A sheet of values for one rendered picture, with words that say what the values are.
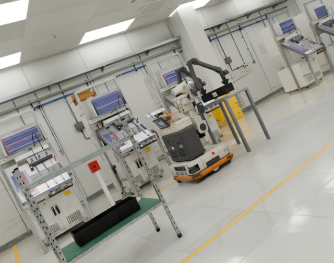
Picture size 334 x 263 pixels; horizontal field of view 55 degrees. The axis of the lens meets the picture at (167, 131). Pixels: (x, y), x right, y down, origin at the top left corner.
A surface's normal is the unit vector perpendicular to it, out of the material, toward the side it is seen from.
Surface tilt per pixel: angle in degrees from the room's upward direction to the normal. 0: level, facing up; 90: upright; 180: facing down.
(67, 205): 90
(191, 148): 90
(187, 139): 90
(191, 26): 90
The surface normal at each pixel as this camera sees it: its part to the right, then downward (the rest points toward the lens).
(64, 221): 0.46, -0.15
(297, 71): -0.78, 0.41
